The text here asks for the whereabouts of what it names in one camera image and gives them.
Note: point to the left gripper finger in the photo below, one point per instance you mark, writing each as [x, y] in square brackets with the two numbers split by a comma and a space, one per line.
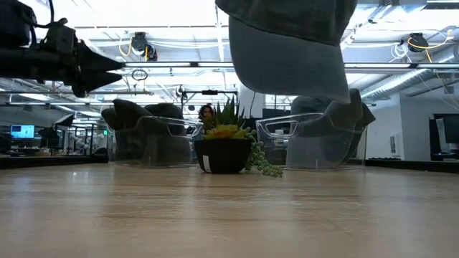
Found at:
[93, 80]
[93, 62]

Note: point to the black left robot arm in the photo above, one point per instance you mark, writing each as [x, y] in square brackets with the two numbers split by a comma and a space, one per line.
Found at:
[16, 21]

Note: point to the black angled panel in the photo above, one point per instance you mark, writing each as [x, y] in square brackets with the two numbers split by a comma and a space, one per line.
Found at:
[64, 120]

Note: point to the computer monitor blue screen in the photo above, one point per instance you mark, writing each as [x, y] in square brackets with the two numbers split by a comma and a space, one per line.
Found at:
[22, 131]

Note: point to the long ceiling light strip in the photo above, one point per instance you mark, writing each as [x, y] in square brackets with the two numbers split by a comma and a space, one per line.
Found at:
[161, 65]

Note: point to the person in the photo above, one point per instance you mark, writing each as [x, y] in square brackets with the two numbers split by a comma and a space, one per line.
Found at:
[206, 113]

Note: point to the clear plastic bin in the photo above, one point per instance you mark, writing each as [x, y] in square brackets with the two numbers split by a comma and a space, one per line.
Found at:
[272, 150]
[193, 141]

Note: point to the potted succulent plant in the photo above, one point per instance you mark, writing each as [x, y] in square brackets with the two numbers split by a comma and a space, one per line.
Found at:
[222, 156]

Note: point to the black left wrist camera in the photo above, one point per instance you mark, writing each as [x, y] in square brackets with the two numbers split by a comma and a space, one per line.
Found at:
[57, 37]

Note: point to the black aluminium table frame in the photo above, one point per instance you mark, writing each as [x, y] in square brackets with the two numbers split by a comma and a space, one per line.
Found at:
[54, 162]

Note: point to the black background camera rig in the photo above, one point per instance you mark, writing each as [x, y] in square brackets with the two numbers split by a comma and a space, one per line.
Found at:
[209, 92]

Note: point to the silver ventilation duct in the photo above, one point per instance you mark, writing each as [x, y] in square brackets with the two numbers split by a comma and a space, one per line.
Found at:
[405, 82]

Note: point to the dark wall screen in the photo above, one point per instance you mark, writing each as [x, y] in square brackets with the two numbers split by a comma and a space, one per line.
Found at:
[443, 125]

